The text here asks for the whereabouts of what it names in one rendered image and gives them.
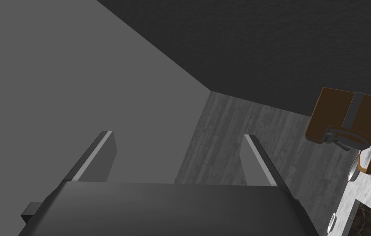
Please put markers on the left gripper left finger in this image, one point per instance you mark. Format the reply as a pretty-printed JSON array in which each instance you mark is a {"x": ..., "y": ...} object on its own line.
[{"x": 97, "y": 160}]

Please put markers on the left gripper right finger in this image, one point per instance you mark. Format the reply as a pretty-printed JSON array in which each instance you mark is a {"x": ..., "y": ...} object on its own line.
[{"x": 256, "y": 167}]

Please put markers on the grey marble table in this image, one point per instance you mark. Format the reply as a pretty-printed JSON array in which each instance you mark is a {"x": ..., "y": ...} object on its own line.
[{"x": 369, "y": 198}]

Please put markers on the brown wooden chair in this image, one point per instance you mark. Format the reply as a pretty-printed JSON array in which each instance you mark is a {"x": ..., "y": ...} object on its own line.
[{"x": 333, "y": 111}]

